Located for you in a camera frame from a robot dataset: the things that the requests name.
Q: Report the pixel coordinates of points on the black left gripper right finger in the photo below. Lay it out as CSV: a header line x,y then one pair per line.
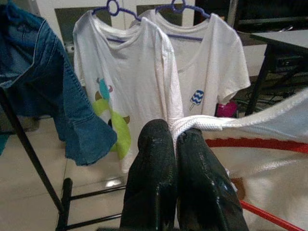
x,y
204,187

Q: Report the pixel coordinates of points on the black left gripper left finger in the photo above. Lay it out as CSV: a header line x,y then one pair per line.
x,y
151,173

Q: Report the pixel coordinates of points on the red plastic hanger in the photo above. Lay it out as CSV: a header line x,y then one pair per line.
x,y
252,143

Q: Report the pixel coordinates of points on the cream shirt with plaid lining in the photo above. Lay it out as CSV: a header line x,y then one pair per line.
x,y
216,122

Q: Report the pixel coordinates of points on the blue denim garment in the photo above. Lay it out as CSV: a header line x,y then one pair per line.
x,y
72,108

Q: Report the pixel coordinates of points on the purple plastic hanger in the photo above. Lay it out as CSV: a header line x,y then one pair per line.
x,y
130,13
197,10

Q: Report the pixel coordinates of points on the pink round object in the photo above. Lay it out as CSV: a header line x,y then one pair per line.
x,y
227,109

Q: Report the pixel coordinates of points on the white t-shirt with monster print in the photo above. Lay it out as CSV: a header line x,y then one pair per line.
x,y
134,72

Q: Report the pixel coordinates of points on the white t-shirt with popsicle print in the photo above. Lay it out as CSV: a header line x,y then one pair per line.
x,y
209,60

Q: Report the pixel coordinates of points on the black device box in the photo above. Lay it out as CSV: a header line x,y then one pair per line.
x,y
291,63

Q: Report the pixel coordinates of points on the grey table with black legs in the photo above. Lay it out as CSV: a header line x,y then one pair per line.
x,y
284,37

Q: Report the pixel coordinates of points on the black clothes rack frame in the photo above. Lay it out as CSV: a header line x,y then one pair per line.
x,y
31,152

